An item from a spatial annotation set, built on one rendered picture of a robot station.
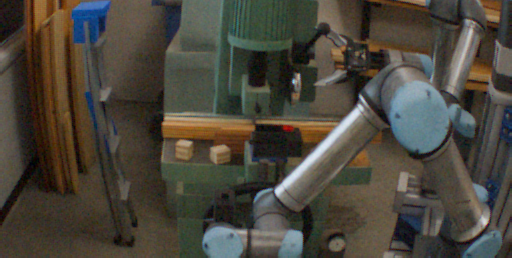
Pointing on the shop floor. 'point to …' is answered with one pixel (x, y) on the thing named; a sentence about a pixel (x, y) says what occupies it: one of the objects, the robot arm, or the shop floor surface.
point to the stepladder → (91, 12)
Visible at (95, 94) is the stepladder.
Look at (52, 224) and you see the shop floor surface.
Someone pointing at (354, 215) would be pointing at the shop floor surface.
